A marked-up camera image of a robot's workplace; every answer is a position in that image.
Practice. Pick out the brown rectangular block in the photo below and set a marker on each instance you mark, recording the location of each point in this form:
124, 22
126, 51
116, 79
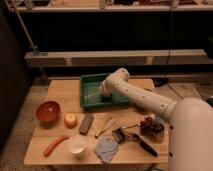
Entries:
86, 123

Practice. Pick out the dark grape bunch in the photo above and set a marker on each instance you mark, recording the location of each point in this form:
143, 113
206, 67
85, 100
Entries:
151, 128

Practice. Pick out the lower metal shelf beam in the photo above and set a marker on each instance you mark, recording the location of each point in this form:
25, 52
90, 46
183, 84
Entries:
117, 58

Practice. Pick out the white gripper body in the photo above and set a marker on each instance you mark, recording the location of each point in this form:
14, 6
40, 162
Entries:
103, 89

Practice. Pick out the yellow apple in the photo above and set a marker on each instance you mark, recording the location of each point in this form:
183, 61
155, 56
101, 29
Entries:
70, 120

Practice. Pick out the white cup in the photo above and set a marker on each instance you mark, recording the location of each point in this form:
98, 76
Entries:
76, 145

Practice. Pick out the black handled peeler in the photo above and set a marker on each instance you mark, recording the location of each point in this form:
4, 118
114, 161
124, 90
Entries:
122, 134

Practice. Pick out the red bowl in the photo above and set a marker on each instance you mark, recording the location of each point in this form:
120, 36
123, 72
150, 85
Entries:
48, 112

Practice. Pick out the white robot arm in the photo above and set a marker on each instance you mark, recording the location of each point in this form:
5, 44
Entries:
190, 119

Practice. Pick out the blue grey cloth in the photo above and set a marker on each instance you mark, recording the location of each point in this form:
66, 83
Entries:
105, 149

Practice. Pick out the upper metal shelf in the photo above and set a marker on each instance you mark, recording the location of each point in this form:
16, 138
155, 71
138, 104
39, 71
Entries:
108, 5

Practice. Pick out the green plastic tray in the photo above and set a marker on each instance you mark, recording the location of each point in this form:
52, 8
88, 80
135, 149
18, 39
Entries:
90, 97

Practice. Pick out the orange carrot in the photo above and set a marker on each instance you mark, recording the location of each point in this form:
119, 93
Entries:
49, 149

